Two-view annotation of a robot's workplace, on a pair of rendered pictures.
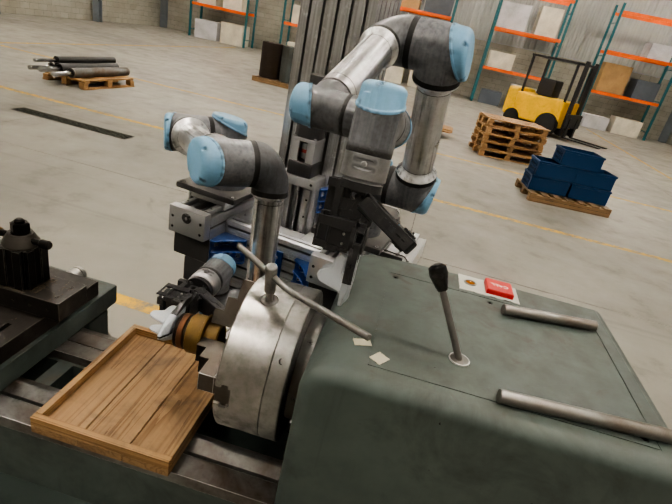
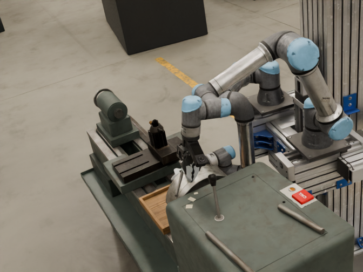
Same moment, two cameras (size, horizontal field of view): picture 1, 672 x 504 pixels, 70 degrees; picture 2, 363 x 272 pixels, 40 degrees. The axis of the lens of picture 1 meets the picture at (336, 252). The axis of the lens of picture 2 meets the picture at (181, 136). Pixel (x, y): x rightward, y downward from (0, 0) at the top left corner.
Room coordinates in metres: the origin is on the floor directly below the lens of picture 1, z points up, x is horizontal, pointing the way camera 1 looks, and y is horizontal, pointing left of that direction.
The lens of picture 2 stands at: (-0.07, -1.46, 2.51)
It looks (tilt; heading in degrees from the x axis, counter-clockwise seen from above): 31 degrees down; 62
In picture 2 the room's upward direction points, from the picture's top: 11 degrees counter-clockwise
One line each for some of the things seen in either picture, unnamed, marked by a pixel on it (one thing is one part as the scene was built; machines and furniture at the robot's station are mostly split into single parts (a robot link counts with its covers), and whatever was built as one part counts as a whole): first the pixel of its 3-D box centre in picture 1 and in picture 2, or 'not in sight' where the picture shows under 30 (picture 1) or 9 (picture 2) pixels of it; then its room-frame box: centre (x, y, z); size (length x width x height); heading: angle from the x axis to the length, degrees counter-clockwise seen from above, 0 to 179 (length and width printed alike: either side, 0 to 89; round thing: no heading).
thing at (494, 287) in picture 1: (498, 289); (302, 197); (0.98, -0.38, 1.26); 0.06 x 0.06 x 0.02; 84
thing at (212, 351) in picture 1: (215, 368); not in sight; (0.73, 0.18, 1.08); 0.12 x 0.11 x 0.05; 174
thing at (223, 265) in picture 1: (216, 273); (223, 155); (1.10, 0.30, 1.07); 0.11 x 0.08 x 0.09; 174
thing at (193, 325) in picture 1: (200, 334); not in sight; (0.82, 0.24, 1.08); 0.09 x 0.09 x 0.09; 85
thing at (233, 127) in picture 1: (226, 135); (267, 72); (1.55, 0.43, 1.33); 0.13 x 0.12 x 0.14; 122
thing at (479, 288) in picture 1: (484, 298); (298, 200); (0.98, -0.35, 1.23); 0.13 x 0.08 x 0.06; 84
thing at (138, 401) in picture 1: (148, 388); (181, 201); (0.84, 0.36, 0.89); 0.36 x 0.30 x 0.04; 174
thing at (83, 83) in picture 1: (90, 78); not in sight; (8.40, 4.81, 0.07); 1.24 x 0.86 x 0.14; 168
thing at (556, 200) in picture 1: (569, 176); not in sight; (7.28, -3.17, 0.39); 1.20 x 0.80 x 0.79; 90
